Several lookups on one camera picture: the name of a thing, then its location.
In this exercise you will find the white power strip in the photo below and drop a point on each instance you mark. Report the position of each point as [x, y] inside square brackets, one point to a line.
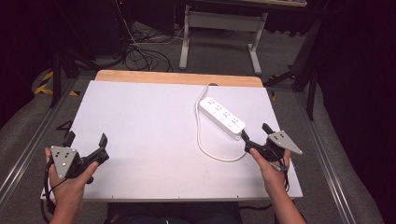
[222, 116]

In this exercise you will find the person's right hand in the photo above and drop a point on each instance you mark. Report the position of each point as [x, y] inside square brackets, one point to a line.
[272, 174]

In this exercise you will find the aluminium floor rail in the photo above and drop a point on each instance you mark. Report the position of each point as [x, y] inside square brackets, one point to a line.
[28, 152]
[327, 168]

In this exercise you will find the black tripod stand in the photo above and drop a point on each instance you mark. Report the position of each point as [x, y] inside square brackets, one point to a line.
[306, 71]

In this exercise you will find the yellow black floor tape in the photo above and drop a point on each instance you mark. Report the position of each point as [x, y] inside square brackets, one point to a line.
[46, 84]

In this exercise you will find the person's left hand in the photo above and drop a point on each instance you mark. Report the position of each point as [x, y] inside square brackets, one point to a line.
[67, 193]

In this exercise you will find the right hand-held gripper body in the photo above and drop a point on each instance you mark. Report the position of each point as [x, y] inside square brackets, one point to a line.
[281, 143]

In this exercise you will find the black metal stand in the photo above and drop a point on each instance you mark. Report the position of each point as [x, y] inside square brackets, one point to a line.
[56, 74]

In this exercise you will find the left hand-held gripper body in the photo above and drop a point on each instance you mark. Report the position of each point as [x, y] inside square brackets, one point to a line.
[63, 160]

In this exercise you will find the white metal desk frame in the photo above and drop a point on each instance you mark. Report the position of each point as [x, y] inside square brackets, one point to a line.
[222, 21]

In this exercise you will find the white board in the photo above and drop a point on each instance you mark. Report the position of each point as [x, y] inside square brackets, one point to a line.
[149, 133]

